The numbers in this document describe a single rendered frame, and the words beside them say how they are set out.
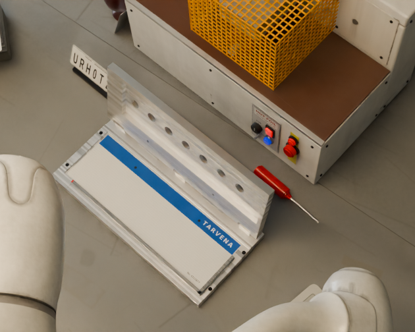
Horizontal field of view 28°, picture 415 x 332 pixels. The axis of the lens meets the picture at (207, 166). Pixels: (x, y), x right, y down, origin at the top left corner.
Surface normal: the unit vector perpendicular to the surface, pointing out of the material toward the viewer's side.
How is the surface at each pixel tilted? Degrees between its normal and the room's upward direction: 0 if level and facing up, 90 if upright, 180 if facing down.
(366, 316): 30
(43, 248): 53
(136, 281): 0
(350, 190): 0
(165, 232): 0
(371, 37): 90
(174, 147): 78
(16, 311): 35
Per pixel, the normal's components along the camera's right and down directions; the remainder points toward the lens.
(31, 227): 0.58, -0.43
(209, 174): -0.66, 0.58
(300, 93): -0.04, -0.43
